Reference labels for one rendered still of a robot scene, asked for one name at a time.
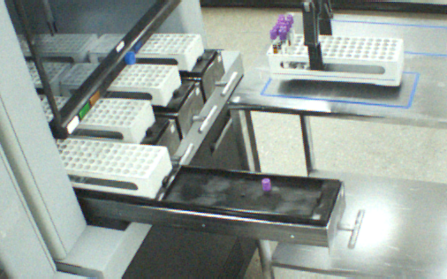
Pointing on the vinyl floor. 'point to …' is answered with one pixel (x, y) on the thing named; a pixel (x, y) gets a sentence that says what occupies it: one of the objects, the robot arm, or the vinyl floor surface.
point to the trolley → (397, 239)
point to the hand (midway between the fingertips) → (321, 49)
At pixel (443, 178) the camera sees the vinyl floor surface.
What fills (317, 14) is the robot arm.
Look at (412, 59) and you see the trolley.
